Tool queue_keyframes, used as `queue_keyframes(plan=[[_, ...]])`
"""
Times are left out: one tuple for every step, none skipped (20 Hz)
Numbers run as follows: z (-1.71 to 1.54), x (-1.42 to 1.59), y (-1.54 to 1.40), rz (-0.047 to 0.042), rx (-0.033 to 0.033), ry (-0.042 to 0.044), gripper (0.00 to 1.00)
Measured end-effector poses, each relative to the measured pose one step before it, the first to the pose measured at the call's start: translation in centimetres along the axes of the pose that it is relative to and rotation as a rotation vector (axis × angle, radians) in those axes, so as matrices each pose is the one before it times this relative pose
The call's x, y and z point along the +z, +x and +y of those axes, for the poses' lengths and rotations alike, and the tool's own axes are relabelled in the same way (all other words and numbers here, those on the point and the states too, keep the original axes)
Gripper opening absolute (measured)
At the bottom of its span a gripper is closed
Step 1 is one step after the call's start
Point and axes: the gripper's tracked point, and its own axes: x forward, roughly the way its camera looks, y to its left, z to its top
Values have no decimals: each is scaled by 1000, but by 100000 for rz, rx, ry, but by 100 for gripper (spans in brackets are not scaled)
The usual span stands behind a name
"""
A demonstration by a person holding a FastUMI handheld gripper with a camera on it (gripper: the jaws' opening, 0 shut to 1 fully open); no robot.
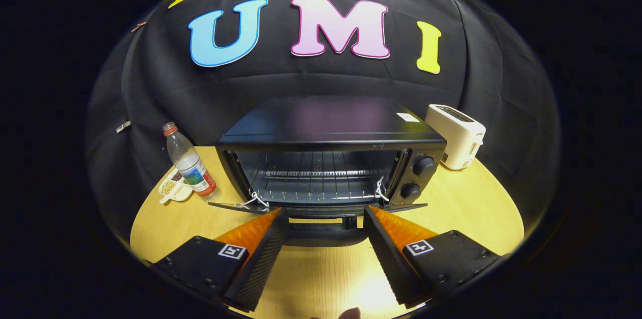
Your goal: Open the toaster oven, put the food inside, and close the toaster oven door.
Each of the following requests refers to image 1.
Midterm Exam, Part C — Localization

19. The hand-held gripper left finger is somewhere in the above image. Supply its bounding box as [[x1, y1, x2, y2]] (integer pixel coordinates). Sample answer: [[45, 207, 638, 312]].
[[150, 207, 289, 312]]

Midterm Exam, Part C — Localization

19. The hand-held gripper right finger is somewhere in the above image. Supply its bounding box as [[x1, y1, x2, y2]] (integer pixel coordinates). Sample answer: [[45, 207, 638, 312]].
[[364, 205, 502, 308]]

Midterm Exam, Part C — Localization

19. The black toaster oven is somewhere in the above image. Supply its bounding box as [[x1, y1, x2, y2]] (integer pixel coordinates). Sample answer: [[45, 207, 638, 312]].
[[208, 96, 448, 248]]

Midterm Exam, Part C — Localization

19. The white pop-up toaster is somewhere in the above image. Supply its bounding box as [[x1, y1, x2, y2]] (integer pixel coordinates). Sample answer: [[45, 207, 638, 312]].
[[425, 104, 487, 171]]

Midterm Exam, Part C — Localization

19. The clear plastic water bottle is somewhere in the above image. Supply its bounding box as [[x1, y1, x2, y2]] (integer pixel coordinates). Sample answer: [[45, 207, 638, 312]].
[[162, 121, 221, 202]]

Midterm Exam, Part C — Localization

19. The white divided snack tray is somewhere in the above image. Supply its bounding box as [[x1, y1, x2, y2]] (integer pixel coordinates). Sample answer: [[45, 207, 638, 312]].
[[158, 169, 194, 204]]

